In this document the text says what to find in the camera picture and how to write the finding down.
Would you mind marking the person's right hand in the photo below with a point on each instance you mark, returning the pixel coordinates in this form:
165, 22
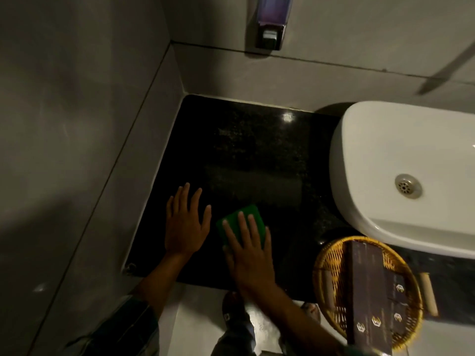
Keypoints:
250, 261

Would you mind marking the person's left hand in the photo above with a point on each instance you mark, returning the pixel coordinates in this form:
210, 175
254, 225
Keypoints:
183, 231

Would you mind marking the person's right little finger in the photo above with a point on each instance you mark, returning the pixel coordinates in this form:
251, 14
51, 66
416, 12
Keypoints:
267, 240

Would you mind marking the person's right thumb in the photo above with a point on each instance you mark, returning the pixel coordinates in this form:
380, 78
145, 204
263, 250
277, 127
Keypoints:
227, 252

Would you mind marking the person's left little finger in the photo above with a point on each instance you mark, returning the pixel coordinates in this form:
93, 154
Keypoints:
170, 209

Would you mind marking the person's left thumb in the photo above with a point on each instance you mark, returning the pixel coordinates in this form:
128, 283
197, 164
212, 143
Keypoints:
206, 220

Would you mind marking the person's left middle finger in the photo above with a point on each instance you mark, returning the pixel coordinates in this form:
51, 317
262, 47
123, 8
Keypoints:
186, 198

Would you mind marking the person's right middle finger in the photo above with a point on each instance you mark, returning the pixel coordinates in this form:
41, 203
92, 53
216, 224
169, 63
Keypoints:
244, 229

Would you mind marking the green scrub pad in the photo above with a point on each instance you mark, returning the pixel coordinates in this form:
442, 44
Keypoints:
232, 220

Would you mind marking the person's right forearm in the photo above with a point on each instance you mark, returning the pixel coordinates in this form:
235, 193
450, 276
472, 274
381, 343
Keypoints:
297, 322

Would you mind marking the person's left forearm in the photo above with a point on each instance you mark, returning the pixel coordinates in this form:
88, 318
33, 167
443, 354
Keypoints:
163, 279

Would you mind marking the person's dark shoe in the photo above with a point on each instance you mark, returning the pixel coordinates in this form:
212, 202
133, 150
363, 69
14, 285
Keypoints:
234, 307

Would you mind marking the yellow wicker basket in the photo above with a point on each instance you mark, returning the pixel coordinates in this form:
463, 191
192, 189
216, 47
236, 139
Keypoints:
330, 278

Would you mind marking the person's grey trouser leg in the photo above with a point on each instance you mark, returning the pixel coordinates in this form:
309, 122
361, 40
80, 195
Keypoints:
233, 341

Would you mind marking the long dark brown box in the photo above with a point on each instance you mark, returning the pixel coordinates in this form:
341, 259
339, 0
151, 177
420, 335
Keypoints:
367, 292

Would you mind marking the plaid shirt sleeve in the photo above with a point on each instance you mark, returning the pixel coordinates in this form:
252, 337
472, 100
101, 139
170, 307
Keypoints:
122, 333

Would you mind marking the white ceramic sink basin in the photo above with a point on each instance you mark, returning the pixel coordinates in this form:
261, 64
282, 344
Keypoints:
378, 159

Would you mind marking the small dark brown box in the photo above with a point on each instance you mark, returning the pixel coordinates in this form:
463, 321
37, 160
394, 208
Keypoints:
400, 318
397, 289

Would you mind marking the metal sink drain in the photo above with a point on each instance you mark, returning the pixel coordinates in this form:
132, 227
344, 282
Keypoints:
408, 186

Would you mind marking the beige cylindrical roll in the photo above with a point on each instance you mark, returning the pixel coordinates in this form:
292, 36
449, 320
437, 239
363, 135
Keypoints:
428, 294

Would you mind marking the wall soap dispenser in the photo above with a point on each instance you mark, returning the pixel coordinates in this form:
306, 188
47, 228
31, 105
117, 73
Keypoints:
269, 18

